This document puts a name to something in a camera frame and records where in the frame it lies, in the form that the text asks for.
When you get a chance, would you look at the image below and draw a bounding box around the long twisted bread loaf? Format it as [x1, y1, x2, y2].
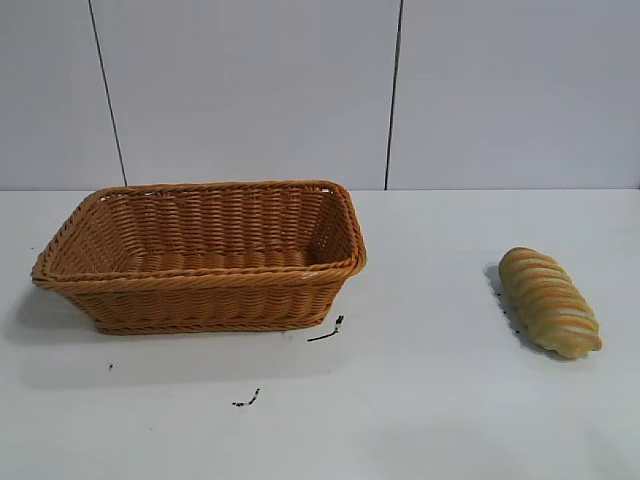
[497, 245, 604, 360]

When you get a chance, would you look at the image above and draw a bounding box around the brown woven wicker basket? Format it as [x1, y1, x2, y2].
[30, 178, 366, 335]

